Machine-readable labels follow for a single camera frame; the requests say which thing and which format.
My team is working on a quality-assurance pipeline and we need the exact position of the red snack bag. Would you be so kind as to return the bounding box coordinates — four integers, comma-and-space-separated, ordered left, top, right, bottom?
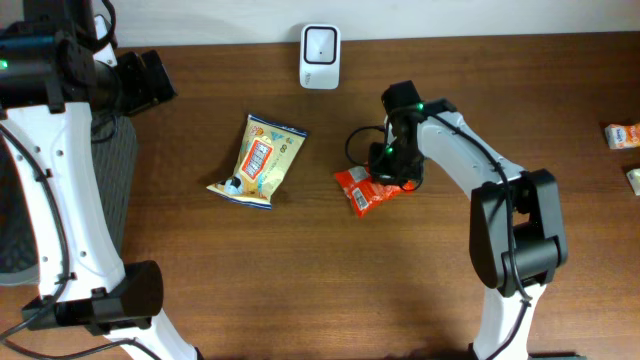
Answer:
334, 166, 417, 218

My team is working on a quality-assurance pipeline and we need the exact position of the yellow snack bag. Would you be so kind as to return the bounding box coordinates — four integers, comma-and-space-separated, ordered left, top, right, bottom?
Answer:
207, 114, 308, 210

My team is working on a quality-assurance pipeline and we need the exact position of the orange tissue pack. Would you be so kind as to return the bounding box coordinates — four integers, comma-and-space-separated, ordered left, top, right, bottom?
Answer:
604, 124, 640, 150

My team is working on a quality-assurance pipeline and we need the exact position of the teal tissue pack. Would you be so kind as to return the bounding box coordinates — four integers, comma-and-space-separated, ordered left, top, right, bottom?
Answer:
626, 168, 640, 196

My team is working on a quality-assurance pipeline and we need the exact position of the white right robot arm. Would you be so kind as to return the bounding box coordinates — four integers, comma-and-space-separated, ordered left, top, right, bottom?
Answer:
369, 81, 568, 359

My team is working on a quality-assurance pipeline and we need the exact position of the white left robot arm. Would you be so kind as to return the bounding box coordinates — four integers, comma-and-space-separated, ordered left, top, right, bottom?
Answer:
1, 0, 200, 359

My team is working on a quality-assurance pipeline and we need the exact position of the white barcode scanner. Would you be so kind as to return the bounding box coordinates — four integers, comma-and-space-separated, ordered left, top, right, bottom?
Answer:
299, 24, 341, 90

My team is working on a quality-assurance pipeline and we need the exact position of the grey plastic mesh basket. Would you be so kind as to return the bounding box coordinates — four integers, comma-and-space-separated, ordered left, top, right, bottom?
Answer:
1, 116, 138, 287

